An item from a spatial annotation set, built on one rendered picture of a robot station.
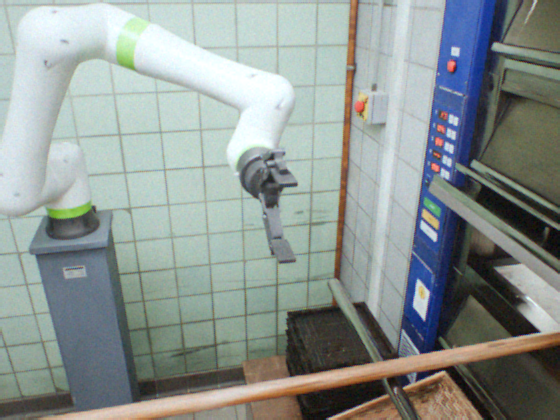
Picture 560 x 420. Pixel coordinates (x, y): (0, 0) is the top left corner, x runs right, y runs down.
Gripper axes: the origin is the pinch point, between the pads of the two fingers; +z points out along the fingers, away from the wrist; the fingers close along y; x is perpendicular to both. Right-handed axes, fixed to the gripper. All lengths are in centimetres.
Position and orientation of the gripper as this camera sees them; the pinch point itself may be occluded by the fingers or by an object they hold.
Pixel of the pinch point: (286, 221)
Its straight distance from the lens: 76.7
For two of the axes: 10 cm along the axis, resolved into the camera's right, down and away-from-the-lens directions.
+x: -9.8, 0.9, -1.9
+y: 0.0, 9.1, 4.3
